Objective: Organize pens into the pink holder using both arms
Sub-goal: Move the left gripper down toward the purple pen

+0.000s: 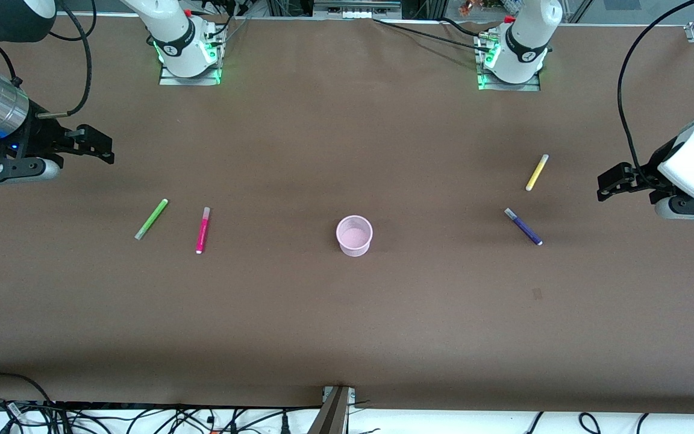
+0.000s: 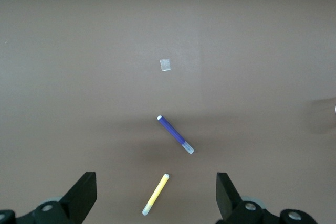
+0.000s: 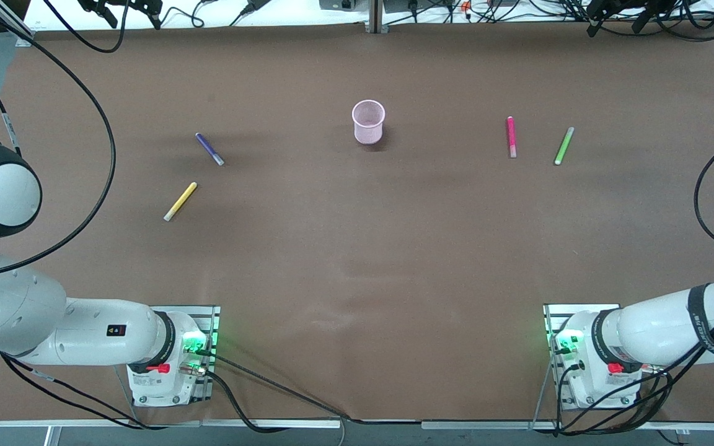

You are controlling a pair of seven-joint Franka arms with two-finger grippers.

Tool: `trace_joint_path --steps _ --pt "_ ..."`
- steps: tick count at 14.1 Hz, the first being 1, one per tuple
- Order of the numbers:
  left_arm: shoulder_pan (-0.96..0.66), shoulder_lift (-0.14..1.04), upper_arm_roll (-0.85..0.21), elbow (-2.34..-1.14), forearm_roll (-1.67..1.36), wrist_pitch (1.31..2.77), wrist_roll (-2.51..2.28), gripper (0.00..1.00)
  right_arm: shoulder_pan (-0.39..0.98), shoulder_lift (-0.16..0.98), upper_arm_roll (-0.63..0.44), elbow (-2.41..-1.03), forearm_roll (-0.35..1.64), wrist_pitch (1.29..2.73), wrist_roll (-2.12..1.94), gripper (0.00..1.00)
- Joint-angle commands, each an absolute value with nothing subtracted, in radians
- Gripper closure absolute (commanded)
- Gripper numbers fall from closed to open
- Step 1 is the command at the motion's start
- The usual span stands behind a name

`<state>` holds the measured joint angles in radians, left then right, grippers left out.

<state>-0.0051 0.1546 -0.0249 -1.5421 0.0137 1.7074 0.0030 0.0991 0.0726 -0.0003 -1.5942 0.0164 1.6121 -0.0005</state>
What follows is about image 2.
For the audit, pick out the purple marker pen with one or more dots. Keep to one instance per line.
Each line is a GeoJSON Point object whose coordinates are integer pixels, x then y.
{"type": "Point", "coordinates": [174, 133]}

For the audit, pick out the yellow marker pen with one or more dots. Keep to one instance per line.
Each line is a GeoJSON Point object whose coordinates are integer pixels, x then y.
{"type": "Point", "coordinates": [157, 191]}

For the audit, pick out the small clear tape patch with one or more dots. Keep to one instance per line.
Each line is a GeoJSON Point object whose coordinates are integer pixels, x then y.
{"type": "Point", "coordinates": [165, 65]}

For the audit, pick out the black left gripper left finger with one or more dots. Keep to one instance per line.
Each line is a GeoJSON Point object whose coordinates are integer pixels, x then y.
{"type": "Point", "coordinates": [76, 200]}

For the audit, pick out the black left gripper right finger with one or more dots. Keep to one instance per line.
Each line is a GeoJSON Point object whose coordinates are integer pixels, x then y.
{"type": "Point", "coordinates": [228, 200]}

